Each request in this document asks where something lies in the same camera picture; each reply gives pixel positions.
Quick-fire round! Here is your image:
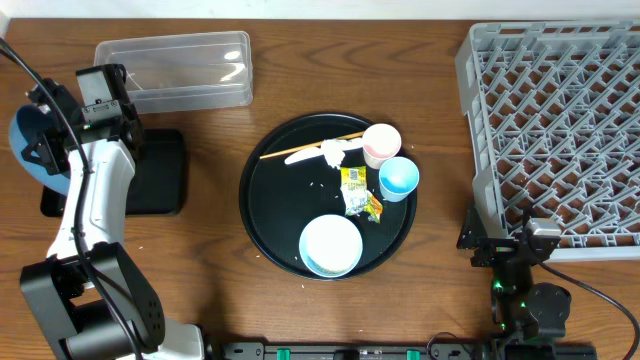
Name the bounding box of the round black serving tray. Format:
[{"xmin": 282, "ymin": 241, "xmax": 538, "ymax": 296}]
[{"xmin": 239, "ymin": 113, "xmax": 418, "ymax": 280}]

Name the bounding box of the wooden chopstick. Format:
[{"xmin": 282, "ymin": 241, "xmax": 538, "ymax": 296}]
[{"xmin": 259, "ymin": 131, "xmax": 364, "ymax": 160}]

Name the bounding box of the crumpled white tissue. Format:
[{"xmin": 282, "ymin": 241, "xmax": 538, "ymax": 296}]
[{"xmin": 320, "ymin": 139, "xmax": 346, "ymax": 169}]

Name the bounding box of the pink cup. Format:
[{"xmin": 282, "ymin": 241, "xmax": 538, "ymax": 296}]
[{"xmin": 362, "ymin": 123, "xmax": 402, "ymax": 169}]

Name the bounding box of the white plastic spoon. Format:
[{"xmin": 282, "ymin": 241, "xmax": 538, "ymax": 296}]
[{"xmin": 284, "ymin": 137, "xmax": 363, "ymax": 165}]

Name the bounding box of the black rectangular waste tray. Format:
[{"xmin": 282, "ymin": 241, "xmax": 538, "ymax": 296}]
[{"xmin": 40, "ymin": 128, "xmax": 188, "ymax": 218}]

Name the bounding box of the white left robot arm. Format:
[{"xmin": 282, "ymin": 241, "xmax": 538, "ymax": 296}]
[{"xmin": 8, "ymin": 64, "xmax": 209, "ymax": 359}]

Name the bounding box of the large dark blue bowl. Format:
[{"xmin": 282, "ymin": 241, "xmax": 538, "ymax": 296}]
[{"xmin": 8, "ymin": 105, "xmax": 70, "ymax": 196}]

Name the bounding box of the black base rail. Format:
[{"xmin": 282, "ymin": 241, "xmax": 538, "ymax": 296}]
[{"xmin": 217, "ymin": 342, "xmax": 598, "ymax": 360}]

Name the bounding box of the light blue cup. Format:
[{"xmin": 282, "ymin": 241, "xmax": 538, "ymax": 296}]
[{"xmin": 378, "ymin": 157, "xmax": 420, "ymax": 202}]

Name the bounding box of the yellow snack wrapper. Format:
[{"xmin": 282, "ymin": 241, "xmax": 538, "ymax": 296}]
[{"xmin": 340, "ymin": 166, "xmax": 383, "ymax": 223}]

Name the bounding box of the grey dishwasher rack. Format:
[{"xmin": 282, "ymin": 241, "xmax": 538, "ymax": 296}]
[{"xmin": 455, "ymin": 20, "xmax": 639, "ymax": 262}]

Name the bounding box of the clear plastic bin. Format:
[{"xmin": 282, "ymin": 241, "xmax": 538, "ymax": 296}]
[{"xmin": 94, "ymin": 31, "xmax": 253, "ymax": 114}]

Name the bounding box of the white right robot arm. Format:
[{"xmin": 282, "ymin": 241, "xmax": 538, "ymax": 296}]
[{"xmin": 456, "ymin": 205, "xmax": 582, "ymax": 360}]

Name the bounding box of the light blue small bowl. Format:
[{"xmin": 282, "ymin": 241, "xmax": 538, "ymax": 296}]
[{"xmin": 299, "ymin": 214, "xmax": 364, "ymax": 279}]

